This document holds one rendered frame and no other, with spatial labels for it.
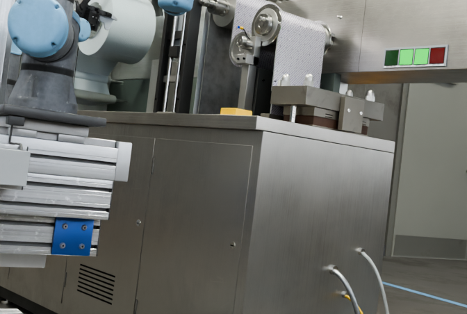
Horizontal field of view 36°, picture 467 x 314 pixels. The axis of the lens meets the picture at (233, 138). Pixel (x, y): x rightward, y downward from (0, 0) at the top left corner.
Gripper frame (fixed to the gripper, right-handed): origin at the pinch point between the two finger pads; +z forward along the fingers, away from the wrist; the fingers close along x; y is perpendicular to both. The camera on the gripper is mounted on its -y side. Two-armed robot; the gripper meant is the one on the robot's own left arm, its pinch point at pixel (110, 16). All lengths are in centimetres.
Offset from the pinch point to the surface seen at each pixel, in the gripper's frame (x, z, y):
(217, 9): 28.2, 23.5, -11.9
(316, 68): 65, 40, 1
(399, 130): -96, 564, -1
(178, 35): 16.3, 20.1, 0.3
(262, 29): 52, 19, -7
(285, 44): 60, 24, -3
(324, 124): 82, 22, 20
